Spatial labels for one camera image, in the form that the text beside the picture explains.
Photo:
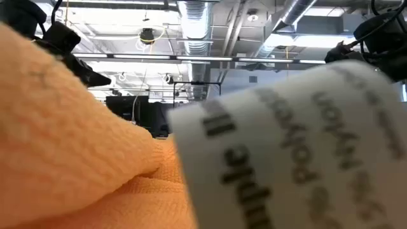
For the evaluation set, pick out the long ceiling light bar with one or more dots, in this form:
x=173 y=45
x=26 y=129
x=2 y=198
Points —
x=203 y=58

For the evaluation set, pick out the white towel care label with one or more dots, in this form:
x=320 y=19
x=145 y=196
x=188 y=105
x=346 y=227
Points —
x=286 y=143

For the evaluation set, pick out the orange towel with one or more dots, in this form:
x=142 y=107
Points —
x=63 y=143

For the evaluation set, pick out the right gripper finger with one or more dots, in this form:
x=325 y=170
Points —
x=343 y=52

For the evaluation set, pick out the black round ceiling fixture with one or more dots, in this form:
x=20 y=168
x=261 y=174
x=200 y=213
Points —
x=147 y=35

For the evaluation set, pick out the black monitor bank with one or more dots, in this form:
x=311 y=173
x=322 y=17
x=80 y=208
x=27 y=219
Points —
x=127 y=109

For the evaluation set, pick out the silver smooth air duct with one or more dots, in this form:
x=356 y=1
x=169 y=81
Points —
x=295 y=12

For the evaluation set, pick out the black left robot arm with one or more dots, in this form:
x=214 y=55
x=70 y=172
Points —
x=19 y=12

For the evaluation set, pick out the silver ribbed air duct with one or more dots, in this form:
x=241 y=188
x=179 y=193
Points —
x=194 y=25

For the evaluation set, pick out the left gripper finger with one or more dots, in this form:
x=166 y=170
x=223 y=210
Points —
x=87 y=76

